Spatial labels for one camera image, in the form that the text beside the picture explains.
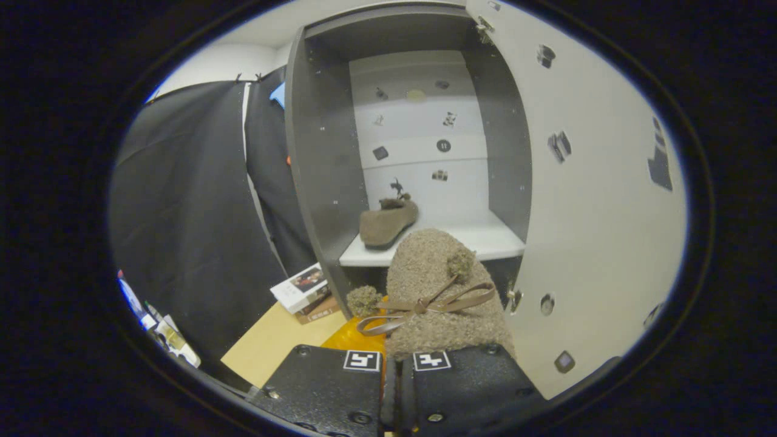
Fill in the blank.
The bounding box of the brown book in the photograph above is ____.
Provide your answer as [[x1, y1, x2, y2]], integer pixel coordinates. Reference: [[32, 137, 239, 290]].
[[294, 296, 341, 325]]

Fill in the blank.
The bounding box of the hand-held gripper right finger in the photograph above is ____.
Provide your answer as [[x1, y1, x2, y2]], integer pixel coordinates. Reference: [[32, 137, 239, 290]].
[[395, 343, 547, 437]]

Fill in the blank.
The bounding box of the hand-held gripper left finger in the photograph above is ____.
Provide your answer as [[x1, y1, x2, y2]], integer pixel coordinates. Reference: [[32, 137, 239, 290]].
[[249, 296, 395, 437]]

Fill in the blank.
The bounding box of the brown fuzzy shoe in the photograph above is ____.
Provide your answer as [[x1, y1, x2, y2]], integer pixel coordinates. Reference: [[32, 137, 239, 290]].
[[346, 228, 517, 360], [359, 193, 419, 250]]

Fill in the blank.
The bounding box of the blue and white clutter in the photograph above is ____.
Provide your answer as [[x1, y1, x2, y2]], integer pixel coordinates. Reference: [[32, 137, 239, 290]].
[[117, 270, 202, 369]]

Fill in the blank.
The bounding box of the black backdrop cloth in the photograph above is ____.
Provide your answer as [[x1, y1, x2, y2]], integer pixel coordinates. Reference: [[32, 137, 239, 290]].
[[109, 66, 316, 377]]

